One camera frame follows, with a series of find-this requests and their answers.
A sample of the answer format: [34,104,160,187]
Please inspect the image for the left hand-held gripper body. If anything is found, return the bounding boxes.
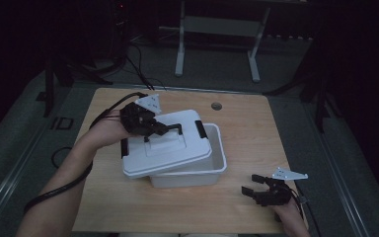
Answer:
[119,93,163,138]

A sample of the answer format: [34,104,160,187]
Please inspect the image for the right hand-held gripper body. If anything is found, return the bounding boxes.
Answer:
[254,166,310,208]

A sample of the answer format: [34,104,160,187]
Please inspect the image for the white box lid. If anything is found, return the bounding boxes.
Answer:
[120,109,213,180]

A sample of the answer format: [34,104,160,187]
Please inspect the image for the white plastic storage box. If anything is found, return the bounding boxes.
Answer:
[149,122,228,189]

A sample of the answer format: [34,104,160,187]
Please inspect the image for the person's right hand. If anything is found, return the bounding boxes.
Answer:
[270,197,309,237]

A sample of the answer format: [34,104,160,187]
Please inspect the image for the person's left hand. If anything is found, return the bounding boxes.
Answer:
[90,110,136,149]

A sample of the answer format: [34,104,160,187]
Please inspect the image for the white metal stand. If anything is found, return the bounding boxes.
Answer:
[158,0,272,84]

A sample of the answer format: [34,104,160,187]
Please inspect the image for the black tripod stand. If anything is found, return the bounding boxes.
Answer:
[262,38,343,133]
[35,53,114,119]

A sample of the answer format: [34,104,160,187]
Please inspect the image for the dark device with red light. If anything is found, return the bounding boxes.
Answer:
[111,0,130,28]

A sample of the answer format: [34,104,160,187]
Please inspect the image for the right hand-held gripper black cable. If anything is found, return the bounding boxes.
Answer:
[288,185,324,237]

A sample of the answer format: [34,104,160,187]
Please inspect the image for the hand-held gripper black cable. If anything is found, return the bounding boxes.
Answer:
[288,185,324,237]
[23,91,149,215]

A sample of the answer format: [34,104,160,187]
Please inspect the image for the black cables behind table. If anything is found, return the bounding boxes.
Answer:
[123,41,168,92]

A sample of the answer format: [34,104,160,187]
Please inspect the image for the metal floor rail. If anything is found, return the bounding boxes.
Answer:
[0,122,53,229]
[315,129,373,237]

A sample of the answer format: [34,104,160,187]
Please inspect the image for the black looped floor cable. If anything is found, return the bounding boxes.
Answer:
[50,146,74,169]

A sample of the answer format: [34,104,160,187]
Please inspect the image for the left hand-held gripper black cable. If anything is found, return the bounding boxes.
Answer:
[23,91,149,215]

